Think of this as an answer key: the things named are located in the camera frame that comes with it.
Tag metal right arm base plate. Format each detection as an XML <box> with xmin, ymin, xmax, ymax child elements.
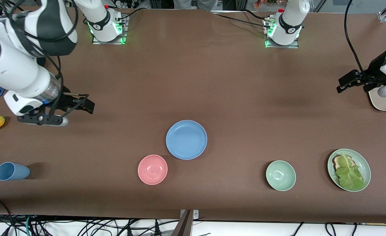
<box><xmin>92</xmin><ymin>15</ymin><xmax>128</xmax><ymax>45</ymax></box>

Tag black table cable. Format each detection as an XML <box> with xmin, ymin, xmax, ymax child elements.
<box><xmin>214</xmin><ymin>9</ymin><xmax>272</xmax><ymax>29</ymax></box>

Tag metal clamp bracket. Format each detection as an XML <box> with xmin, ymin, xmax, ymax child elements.
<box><xmin>180</xmin><ymin>209</ymin><xmax>200</xmax><ymax>219</ymax></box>

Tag blue plate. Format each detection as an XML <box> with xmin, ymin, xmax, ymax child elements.
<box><xmin>166</xmin><ymin>120</ymin><xmax>208</xmax><ymax>160</ymax></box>

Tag green plate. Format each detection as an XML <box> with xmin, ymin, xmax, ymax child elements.
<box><xmin>327</xmin><ymin>148</ymin><xmax>371</xmax><ymax>192</ymax></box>

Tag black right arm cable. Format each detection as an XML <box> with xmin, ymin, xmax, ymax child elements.
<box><xmin>1</xmin><ymin>0</ymin><xmax>92</xmax><ymax>115</ymax></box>

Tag green bowl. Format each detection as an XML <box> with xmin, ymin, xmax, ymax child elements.
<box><xmin>266</xmin><ymin>160</ymin><xmax>296</xmax><ymax>191</ymax></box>

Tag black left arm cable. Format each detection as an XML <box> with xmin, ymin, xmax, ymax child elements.
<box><xmin>344</xmin><ymin>0</ymin><xmax>375</xmax><ymax>82</ymax></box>

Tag green lettuce leaf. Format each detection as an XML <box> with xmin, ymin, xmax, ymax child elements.
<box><xmin>335</xmin><ymin>153</ymin><xmax>367</xmax><ymax>191</ymax></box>

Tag toasted bread slice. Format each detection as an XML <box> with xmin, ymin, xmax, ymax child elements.
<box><xmin>332</xmin><ymin>155</ymin><xmax>356</xmax><ymax>171</ymax></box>

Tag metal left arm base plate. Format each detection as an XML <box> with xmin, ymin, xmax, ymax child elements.
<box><xmin>263</xmin><ymin>18</ymin><xmax>300</xmax><ymax>49</ymax></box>

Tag small pink bowl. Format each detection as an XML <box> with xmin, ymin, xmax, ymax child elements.
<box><xmin>138</xmin><ymin>155</ymin><xmax>168</xmax><ymax>185</ymax></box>

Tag grey trouser legs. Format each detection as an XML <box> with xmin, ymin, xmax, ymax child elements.
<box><xmin>173</xmin><ymin>0</ymin><xmax>219</xmax><ymax>11</ymax></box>

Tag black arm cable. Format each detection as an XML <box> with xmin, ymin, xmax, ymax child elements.
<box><xmin>1</xmin><ymin>0</ymin><xmax>92</xmax><ymax>115</ymax></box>
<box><xmin>344</xmin><ymin>0</ymin><xmax>375</xmax><ymax>82</ymax></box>

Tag orange flower bunch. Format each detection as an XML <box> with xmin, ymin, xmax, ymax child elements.
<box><xmin>253</xmin><ymin>0</ymin><xmax>288</xmax><ymax>9</ymax></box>

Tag blue cup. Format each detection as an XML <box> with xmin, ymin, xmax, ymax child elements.
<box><xmin>0</xmin><ymin>162</ymin><xmax>30</xmax><ymax>181</ymax></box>

